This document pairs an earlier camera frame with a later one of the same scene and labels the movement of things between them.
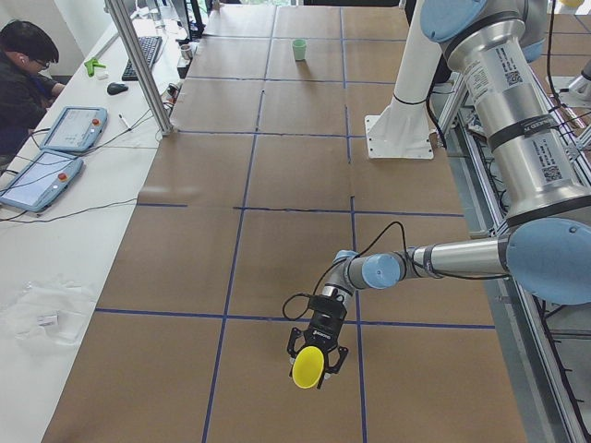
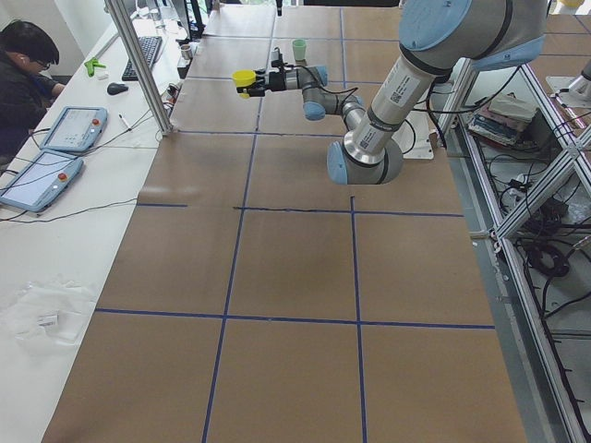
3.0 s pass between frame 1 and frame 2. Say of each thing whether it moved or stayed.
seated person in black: stayed
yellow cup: moved
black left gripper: moved
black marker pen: stayed
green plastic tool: stayed
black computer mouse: stayed
